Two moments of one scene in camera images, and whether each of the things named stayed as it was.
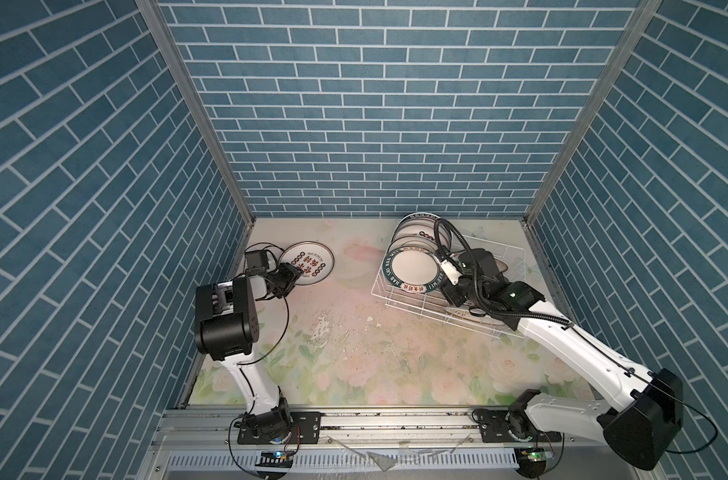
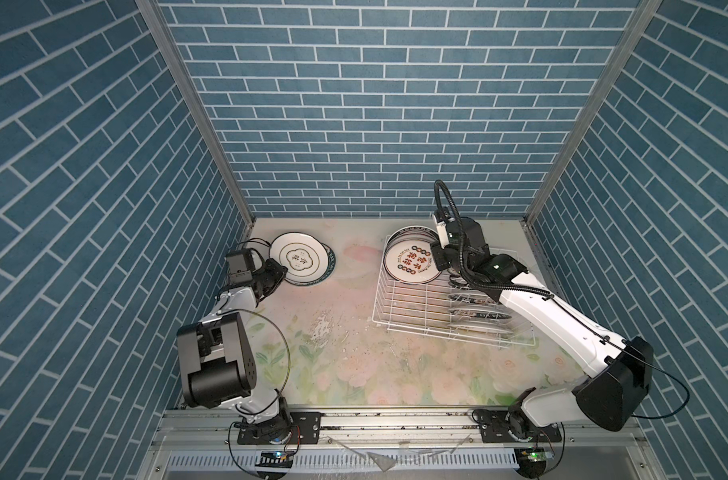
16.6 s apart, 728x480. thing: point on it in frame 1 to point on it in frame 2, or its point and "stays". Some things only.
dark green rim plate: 419,217 to 436,236
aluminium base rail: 218,428 stays
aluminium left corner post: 156,17 stays
